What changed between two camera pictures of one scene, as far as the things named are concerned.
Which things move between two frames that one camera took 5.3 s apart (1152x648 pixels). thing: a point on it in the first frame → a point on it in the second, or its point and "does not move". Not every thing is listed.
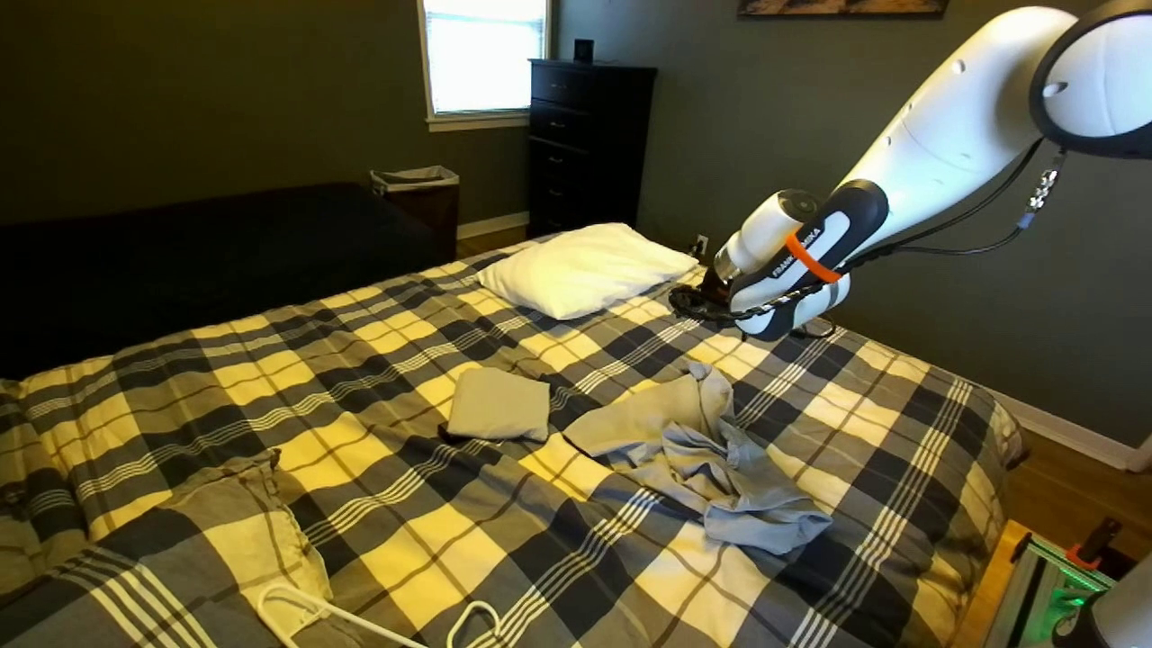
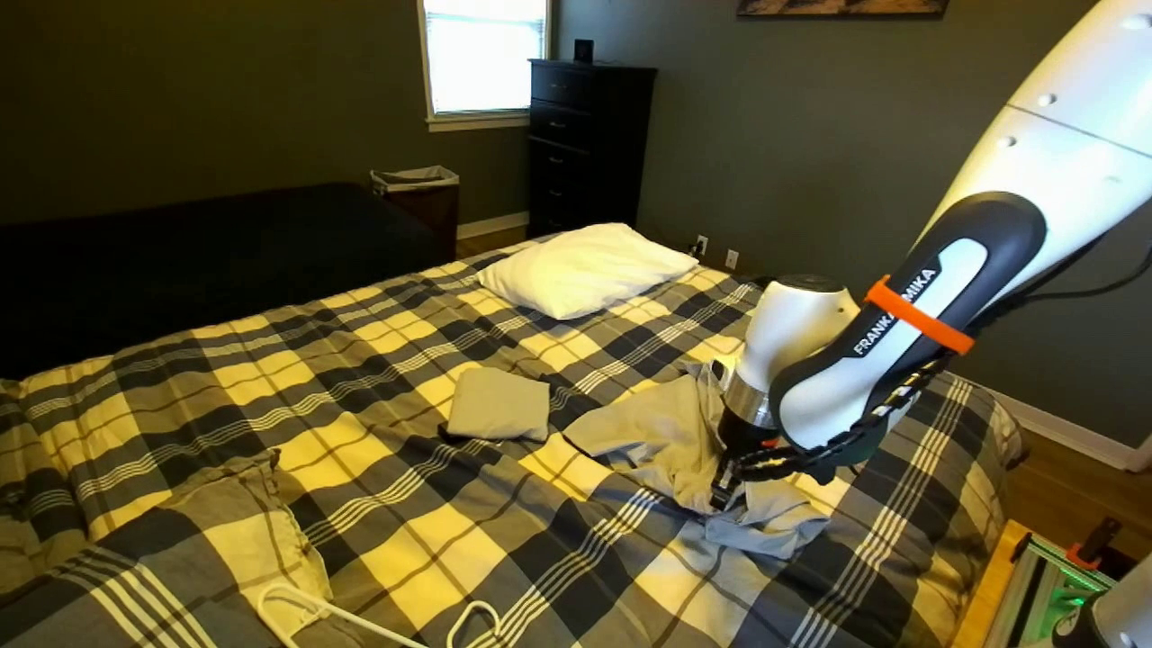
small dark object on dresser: (584, 46) does not move
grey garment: (685, 438) does not move
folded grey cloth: (494, 405) does not move
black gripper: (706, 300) → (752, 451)
